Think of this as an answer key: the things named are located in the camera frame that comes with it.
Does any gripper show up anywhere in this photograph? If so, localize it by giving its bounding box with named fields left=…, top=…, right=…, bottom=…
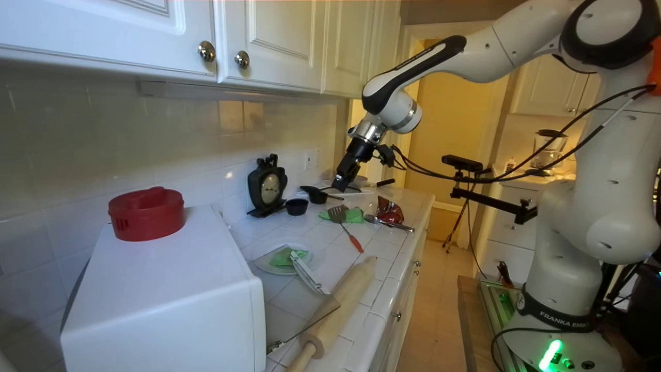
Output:
left=332, top=135, right=377, bottom=193

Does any red packet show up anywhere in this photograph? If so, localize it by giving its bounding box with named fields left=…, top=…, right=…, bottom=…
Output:
left=375, top=196, right=405, bottom=226

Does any white plate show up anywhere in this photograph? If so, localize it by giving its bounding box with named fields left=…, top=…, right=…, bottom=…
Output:
left=253, top=243, right=314, bottom=276

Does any glass mini oven door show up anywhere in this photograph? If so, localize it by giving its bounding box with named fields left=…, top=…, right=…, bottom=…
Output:
left=248, top=243, right=342, bottom=355

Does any white mini oven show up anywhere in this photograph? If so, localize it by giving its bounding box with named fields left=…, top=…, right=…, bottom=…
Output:
left=60, top=205, right=267, bottom=372

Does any green cloth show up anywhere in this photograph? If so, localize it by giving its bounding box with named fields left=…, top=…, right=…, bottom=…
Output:
left=317, top=207, right=365, bottom=224

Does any metal utensil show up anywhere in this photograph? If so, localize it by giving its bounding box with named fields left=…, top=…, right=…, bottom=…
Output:
left=363, top=213, right=416, bottom=234

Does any black table clock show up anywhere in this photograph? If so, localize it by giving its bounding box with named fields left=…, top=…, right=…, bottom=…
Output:
left=246, top=153, right=289, bottom=219

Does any wooden rolling pin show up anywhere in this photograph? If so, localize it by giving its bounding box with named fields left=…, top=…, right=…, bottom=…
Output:
left=285, top=256, right=379, bottom=372

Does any narrow white cabinet door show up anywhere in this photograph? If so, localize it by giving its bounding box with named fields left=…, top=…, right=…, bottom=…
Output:
left=322, top=0, right=384, bottom=99

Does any white cabinet door with knob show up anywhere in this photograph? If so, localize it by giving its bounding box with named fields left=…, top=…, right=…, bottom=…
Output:
left=214, top=0, right=326, bottom=94

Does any white base cabinet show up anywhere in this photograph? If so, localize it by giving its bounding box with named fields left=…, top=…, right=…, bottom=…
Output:
left=476, top=175, right=575, bottom=286

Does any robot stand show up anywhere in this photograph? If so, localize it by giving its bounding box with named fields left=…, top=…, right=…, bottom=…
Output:
left=457, top=275, right=661, bottom=372

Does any red round plastic container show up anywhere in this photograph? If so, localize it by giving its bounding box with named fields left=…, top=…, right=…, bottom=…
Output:
left=107, top=187, right=185, bottom=242

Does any blender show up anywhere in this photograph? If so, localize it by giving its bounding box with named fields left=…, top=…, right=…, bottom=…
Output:
left=530, top=129, right=569, bottom=177

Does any white upper cabinet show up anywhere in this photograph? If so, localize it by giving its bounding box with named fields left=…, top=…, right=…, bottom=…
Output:
left=510, top=54, right=603, bottom=117

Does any wide white cabinet door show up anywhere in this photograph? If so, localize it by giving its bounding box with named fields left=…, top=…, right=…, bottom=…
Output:
left=0, top=0, right=218, bottom=84

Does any black measuring cup with handle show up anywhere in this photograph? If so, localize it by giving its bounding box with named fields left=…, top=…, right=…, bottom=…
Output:
left=299, top=185, right=345, bottom=205

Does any slotted spatula with red handle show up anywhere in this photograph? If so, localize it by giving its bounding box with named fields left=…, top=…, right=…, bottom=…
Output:
left=327, top=205, right=365, bottom=254

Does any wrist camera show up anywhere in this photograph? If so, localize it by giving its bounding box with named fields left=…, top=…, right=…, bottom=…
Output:
left=376, top=144, right=397, bottom=168

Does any mini oven door handle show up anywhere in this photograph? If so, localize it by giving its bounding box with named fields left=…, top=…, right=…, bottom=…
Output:
left=289, top=251, right=332, bottom=297

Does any camera on mount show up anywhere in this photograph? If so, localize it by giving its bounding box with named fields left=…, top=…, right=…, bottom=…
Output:
left=441, top=153, right=539, bottom=226

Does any white wall cabinet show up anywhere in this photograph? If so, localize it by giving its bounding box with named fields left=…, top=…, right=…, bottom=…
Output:
left=0, top=0, right=403, bottom=100

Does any black cable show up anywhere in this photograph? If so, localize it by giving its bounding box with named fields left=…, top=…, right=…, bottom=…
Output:
left=489, top=326, right=525, bottom=372

